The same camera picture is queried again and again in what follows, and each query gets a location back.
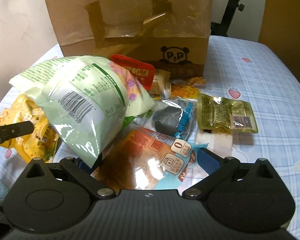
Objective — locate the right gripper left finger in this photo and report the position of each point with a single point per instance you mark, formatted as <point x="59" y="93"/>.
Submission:
<point x="86" y="181"/>

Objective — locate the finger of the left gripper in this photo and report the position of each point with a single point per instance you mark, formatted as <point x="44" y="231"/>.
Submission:
<point x="8" y="132"/>

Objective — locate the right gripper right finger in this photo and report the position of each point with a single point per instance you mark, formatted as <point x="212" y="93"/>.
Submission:
<point x="218" y="169"/>

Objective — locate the yellow spotted snack bag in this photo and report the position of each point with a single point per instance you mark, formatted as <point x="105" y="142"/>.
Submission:
<point x="42" y="143"/>

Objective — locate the gold foil snack packet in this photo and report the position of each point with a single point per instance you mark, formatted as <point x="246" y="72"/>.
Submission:
<point x="232" y="115"/>

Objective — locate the pale green cucumber chips bag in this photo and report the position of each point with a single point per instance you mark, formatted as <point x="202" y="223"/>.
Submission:
<point x="85" y="98"/>

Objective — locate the dark bun clear blue packet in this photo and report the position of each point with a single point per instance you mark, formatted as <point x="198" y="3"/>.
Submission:
<point x="174" y="118"/>

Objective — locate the orange bread packet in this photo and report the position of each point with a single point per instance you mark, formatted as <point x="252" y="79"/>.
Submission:
<point x="141" y="159"/>

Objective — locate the small yellow snack packet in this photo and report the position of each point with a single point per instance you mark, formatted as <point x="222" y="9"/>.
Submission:
<point x="184" y="92"/>

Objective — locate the beige cake bar packet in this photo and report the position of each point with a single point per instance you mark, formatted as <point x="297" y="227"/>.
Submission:
<point x="161" y="77"/>

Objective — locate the red snack packet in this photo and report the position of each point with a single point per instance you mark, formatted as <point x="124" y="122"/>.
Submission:
<point x="142" y="71"/>

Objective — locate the white wafer packet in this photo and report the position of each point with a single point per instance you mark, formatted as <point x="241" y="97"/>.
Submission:
<point x="219" y="141"/>

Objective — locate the small orange crispy snack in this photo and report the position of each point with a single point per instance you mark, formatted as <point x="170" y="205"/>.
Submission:
<point x="196" y="82"/>

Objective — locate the plaid bed sheet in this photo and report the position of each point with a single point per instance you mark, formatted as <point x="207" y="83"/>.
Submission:
<point x="261" y="200"/>

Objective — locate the black exercise bike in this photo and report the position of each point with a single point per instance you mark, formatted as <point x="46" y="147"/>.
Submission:
<point x="221" y="29"/>

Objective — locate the cardboard box with plastic liner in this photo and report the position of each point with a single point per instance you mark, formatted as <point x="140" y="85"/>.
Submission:
<point x="172" y="35"/>

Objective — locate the wooden wardrobe panel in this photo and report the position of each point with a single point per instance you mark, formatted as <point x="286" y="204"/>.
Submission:
<point x="280" y="31"/>

